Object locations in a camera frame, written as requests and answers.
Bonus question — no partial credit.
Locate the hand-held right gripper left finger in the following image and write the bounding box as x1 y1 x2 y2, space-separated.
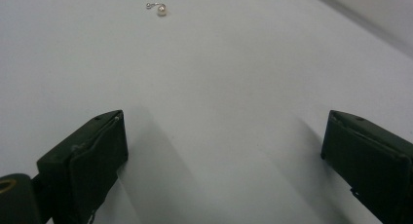
36 109 130 224

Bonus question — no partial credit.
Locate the pearl stud earring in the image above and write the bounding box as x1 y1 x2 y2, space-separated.
145 2 169 18

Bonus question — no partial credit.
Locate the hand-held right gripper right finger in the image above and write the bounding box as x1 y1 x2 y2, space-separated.
320 109 413 224

